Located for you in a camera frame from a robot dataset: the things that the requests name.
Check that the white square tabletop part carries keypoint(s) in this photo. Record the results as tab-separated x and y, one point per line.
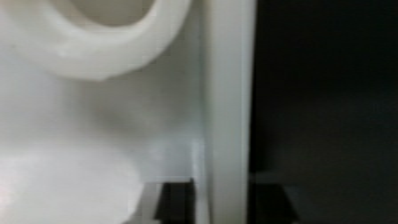
125	103

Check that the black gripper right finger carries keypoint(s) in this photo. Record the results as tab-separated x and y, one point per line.
271	207

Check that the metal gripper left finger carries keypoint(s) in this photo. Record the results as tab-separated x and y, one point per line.
176	204

